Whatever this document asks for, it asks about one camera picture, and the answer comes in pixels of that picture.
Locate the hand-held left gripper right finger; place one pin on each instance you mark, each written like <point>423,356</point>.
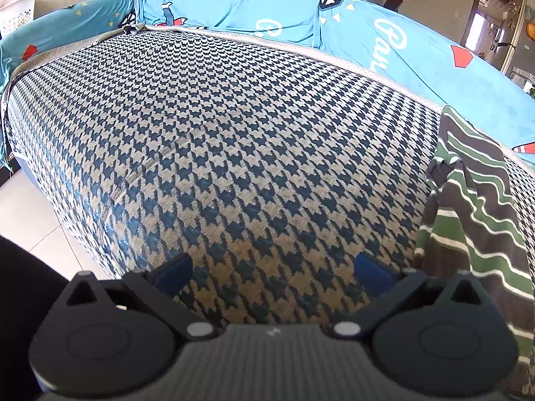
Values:
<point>372,272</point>

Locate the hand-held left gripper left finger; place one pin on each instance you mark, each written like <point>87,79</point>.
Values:
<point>175,270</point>

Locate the orange fruit-shaped magnet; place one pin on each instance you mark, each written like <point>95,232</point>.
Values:
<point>531,31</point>

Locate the houndstooth sofa seat mat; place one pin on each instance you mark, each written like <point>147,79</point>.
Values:
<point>230,154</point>

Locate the dark kitchen doorway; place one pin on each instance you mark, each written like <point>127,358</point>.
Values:
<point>480,16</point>

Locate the green brown striped shirt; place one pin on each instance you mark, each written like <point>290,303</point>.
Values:
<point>472,217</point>

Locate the dark dining chair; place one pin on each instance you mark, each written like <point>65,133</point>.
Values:
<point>393,4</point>

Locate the grey refrigerator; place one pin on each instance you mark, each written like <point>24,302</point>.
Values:
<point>516,46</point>

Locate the white box appliance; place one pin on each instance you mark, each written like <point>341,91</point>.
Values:
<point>522,79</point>

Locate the white plastic basket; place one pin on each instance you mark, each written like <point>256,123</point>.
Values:
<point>19,14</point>

